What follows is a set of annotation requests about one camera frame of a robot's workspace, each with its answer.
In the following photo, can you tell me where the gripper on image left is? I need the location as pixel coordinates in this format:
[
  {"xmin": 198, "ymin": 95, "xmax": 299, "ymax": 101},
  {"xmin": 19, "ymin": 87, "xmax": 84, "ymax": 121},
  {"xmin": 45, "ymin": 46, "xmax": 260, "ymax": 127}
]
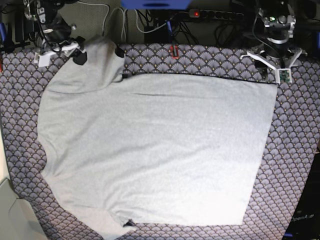
[{"xmin": 42, "ymin": 17, "xmax": 88, "ymax": 66}]

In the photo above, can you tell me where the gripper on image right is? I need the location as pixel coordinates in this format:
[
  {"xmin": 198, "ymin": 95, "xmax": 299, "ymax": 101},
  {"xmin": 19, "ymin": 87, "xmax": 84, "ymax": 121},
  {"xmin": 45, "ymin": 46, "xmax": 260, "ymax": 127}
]
[{"xmin": 254, "ymin": 37, "xmax": 291, "ymax": 82}]

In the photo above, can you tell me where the light grey T-shirt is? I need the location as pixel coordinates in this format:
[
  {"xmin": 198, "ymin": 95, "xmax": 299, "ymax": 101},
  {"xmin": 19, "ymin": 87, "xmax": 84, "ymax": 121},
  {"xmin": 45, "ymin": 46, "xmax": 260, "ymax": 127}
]
[{"xmin": 37, "ymin": 40, "xmax": 278, "ymax": 240}]

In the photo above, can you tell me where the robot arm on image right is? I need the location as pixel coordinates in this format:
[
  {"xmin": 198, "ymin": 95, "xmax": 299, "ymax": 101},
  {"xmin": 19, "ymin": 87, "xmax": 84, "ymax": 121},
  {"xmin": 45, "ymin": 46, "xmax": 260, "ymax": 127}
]
[{"xmin": 250, "ymin": 0, "xmax": 302, "ymax": 84}]

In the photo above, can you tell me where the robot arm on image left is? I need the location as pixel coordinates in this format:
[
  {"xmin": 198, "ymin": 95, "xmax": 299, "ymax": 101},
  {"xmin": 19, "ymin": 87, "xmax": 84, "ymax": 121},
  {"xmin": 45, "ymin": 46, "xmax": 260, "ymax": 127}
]
[{"xmin": 23, "ymin": 0, "xmax": 88, "ymax": 67}]

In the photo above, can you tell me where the black power strip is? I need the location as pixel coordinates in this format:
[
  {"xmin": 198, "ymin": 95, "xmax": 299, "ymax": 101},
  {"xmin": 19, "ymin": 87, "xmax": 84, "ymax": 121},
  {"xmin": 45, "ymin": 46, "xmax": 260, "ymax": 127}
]
[{"xmin": 188, "ymin": 9, "xmax": 245, "ymax": 22}]

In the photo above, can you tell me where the blue box overhead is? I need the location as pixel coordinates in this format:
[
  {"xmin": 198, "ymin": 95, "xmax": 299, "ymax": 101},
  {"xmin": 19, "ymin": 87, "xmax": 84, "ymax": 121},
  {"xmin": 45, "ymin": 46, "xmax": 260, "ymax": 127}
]
[{"xmin": 120, "ymin": 0, "xmax": 191, "ymax": 10}]

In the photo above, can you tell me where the blue clamp at left edge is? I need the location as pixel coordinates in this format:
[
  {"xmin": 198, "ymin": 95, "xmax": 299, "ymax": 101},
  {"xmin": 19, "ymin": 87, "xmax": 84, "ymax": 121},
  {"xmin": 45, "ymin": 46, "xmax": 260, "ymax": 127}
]
[{"xmin": 0, "ymin": 22, "xmax": 7, "ymax": 45}]

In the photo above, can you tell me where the black power adapter box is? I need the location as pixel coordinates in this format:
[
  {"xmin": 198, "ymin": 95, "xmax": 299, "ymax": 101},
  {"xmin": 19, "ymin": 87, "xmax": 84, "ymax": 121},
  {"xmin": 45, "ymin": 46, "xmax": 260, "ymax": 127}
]
[{"xmin": 143, "ymin": 26, "xmax": 169, "ymax": 44}]

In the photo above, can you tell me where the red and black clamp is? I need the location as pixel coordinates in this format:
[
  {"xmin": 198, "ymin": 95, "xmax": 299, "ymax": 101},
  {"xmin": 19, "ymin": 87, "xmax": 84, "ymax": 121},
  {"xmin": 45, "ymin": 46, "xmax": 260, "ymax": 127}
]
[{"xmin": 170, "ymin": 44, "xmax": 179, "ymax": 59}]

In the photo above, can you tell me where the blue clamp at top centre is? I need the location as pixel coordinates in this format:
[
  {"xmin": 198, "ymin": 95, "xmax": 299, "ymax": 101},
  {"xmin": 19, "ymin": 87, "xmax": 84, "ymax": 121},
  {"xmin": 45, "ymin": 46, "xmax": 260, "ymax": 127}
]
[{"xmin": 165, "ymin": 20, "xmax": 173, "ymax": 37}]

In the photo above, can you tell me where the fan-patterned purple table cloth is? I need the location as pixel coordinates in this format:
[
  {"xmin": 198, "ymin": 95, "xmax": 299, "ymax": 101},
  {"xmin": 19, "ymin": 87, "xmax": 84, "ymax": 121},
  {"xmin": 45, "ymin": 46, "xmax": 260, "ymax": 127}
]
[{"xmin": 0, "ymin": 43, "xmax": 320, "ymax": 240}]

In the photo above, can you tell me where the grey plastic bin corner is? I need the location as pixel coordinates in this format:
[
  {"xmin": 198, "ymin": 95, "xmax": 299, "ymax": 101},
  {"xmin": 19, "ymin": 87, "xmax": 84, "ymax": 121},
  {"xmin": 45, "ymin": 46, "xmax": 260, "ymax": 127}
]
[{"xmin": 0, "ymin": 178, "xmax": 47, "ymax": 240}]

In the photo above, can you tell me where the white cable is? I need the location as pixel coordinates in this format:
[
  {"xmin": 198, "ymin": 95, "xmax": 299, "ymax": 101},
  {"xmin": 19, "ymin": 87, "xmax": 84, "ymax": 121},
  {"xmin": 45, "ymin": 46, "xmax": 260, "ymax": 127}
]
[{"xmin": 101, "ymin": 6, "xmax": 129, "ymax": 42}]

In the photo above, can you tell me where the black OpenArm base plate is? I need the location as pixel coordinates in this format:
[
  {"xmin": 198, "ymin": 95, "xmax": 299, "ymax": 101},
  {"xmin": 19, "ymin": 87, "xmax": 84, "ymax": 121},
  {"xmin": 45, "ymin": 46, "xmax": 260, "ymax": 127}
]
[{"xmin": 282, "ymin": 153, "xmax": 320, "ymax": 240}]

